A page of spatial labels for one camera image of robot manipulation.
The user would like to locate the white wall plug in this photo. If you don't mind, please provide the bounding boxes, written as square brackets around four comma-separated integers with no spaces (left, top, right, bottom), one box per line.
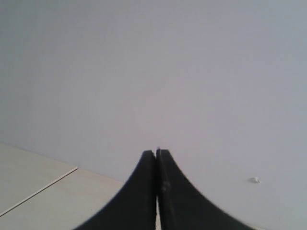
[249,177,261,184]

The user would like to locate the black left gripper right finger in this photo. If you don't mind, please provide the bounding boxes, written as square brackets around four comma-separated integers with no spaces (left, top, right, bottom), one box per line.
[156,149,252,230]

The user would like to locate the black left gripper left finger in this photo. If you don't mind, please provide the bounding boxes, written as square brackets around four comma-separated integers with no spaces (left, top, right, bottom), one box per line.
[76,150,156,230]

